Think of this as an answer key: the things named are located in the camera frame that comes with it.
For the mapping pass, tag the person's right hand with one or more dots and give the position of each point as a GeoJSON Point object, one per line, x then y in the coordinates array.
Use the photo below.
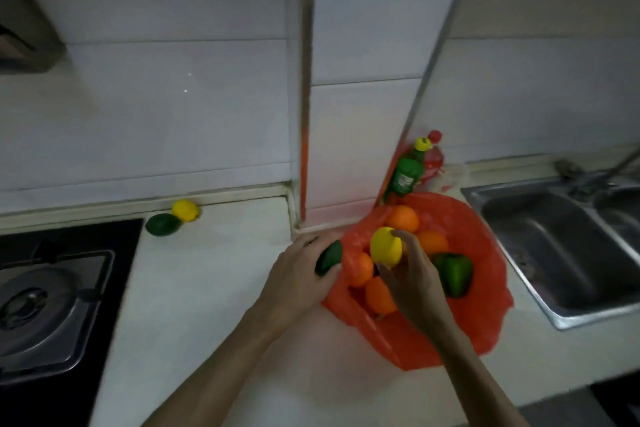
{"type": "Point", "coordinates": [417, 286]}

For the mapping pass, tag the person's left hand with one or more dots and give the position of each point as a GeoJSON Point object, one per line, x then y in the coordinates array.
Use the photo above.
{"type": "Point", "coordinates": [292, 281]}

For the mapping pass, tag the person's right thumb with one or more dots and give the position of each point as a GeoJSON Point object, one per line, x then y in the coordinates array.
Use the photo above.
{"type": "Point", "coordinates": [386, 275]}

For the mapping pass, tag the person's left fingers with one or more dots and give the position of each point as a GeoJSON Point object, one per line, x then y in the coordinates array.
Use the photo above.
{"type": "Point", "coordinates": [312, 249]}

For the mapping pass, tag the green lime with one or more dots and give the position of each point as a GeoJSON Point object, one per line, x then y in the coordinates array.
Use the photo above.
{"type": "Point", "coordinates": [330, 257]}
{"type": "Point", "coordinates": [163, 224]}

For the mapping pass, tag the yellow lemon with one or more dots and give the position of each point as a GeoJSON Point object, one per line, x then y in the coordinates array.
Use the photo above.
{"type": "Point", "coordinates": [385, 246]}
{"type": "Point", "coordinates": [185, 210]}

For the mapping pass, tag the person's right forearm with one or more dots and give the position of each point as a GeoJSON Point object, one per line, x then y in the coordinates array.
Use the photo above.
{"type": "Point", "coordinates": [475, 376]}

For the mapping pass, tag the person's left forearm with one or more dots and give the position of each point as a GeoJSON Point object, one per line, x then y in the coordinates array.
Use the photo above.
{"type": "Point", "coordinates": [215, 371]}

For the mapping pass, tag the orange fruit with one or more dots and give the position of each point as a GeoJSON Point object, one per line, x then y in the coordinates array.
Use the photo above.
{"type": "Point", "coordinates": [378, 297]}
{"type": "Point", "coordinates": [433, 243]}
{"type": "Point", "coordinates": [361, 270]}
{"type": "Point", "coordinates": [402, 219]}

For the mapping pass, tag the green bell pepper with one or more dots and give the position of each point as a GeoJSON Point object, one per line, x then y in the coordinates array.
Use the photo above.
{"type": "Point", "coordinates": [454, 272]}

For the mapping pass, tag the red plastic bag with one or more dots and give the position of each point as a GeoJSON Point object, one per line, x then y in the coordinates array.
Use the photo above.
{"type": "Point", "coordinates": [470, 311]}

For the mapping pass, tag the green bottle with yellow cap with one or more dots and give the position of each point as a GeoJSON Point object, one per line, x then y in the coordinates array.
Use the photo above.
{"type": "Point", "coordinates": [406, 174]}

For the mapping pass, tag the red bottle with red cap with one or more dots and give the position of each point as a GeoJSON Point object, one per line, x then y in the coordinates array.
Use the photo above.
{"type": "Point", "coordinates": [434, 161]}

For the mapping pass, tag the stainless steel sink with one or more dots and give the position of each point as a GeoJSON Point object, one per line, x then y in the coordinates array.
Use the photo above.
{"type": "Point", "coordinates": [565, 246]}

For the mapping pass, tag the metal faucet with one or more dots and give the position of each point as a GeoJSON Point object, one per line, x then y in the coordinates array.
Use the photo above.
{"type": "Point", "coordinates": [597, 176]}

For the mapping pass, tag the black gas stove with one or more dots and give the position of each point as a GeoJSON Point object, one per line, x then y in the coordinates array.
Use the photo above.
{"type": "Point", "coordinates": [55, 311]}

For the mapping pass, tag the range hood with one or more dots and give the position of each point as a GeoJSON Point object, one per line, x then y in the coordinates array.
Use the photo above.
{"type": "Point", "coordinates": [25, 36]}

